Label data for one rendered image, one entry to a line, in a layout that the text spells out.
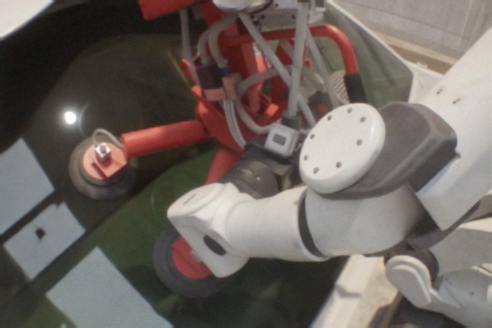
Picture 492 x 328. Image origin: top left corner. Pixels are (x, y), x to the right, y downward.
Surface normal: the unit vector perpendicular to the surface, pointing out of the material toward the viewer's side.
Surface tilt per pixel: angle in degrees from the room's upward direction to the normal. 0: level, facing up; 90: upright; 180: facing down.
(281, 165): 0
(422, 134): 48
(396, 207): 75
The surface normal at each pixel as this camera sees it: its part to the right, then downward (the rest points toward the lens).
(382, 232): 0.19, 0.43
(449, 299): 0.36, -0.47
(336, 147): -0.73, -0.55
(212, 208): -0.07, -0.57
